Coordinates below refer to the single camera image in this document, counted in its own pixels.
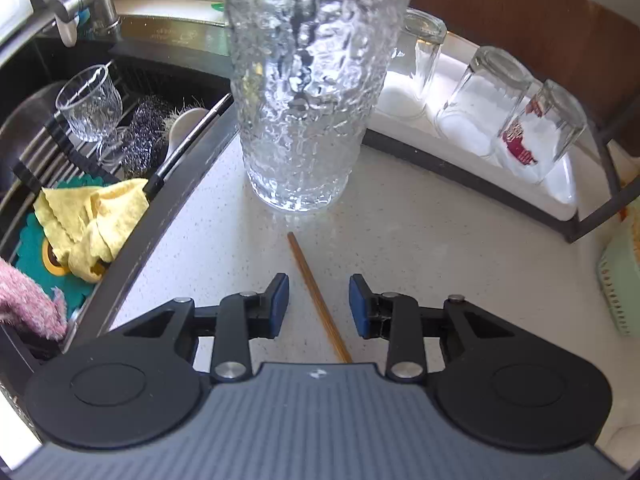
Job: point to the white tray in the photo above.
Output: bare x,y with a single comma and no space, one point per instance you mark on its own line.
560,190

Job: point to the green plastic basket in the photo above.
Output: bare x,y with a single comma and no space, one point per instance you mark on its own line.
622,285

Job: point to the clear glass with red print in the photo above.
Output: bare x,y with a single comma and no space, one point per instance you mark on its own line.
540,130

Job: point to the black kitchen sink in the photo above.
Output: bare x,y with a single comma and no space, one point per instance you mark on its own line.
30,110

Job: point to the textured glass mug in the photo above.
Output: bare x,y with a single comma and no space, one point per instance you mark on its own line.
310,85

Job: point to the brown wooden board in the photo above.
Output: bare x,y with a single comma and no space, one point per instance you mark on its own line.
525,20

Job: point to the green flower-shaped sponge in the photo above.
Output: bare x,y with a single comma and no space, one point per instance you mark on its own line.
35,260

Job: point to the black sink drain rack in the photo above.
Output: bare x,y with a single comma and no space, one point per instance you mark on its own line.
190,140

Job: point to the steel wool scrubber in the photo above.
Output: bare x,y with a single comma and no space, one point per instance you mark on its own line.
145,135

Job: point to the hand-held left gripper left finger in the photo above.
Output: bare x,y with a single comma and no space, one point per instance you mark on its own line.
280,305

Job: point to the glass goblet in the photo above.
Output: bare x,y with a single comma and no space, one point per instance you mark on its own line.
90,100

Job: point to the clear drinking glass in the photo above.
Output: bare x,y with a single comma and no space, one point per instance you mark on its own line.
485,100
425,60

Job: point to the yellow cloth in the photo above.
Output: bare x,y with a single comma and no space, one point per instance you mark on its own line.
95,220

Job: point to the white ladle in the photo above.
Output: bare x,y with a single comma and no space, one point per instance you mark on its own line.
182,125

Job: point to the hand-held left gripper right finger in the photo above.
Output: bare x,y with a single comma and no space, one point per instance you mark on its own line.
359,307

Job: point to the pink fuzzy cloth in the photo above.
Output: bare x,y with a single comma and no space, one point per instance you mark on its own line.
25,300

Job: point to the black metal rack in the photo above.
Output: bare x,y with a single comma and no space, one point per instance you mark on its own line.
590,215

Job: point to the wooden chopstick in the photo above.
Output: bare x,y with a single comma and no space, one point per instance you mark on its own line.
315,290

